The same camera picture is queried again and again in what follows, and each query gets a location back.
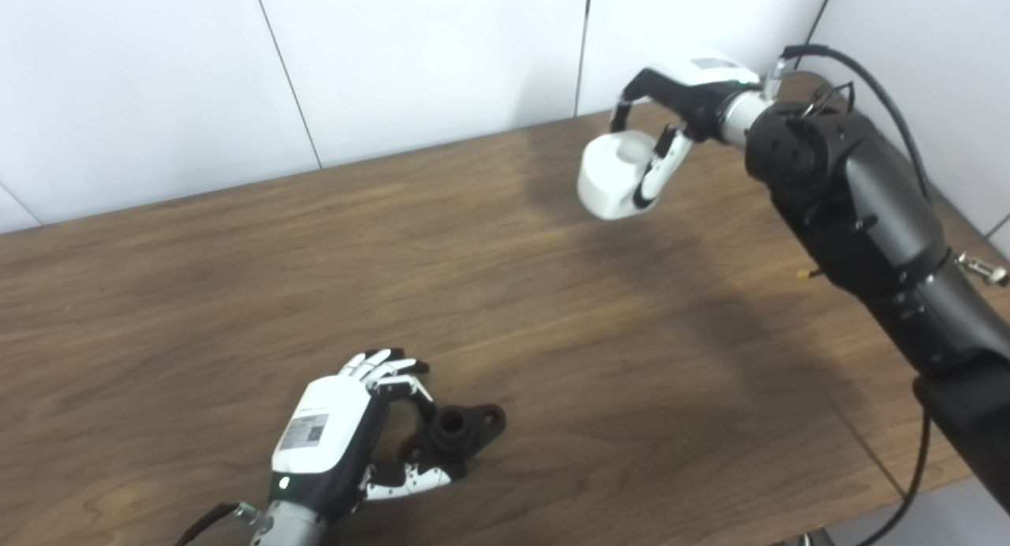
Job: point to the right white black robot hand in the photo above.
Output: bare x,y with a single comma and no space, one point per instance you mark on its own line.
694,84

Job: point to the black flanged holder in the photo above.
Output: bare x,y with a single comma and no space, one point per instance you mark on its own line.
458,435

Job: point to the round white plastic piece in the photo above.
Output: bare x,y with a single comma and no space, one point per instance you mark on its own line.
607,179

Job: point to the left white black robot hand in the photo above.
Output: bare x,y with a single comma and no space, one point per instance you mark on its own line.
327,435

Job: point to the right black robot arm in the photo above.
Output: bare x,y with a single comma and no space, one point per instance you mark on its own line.
876,215

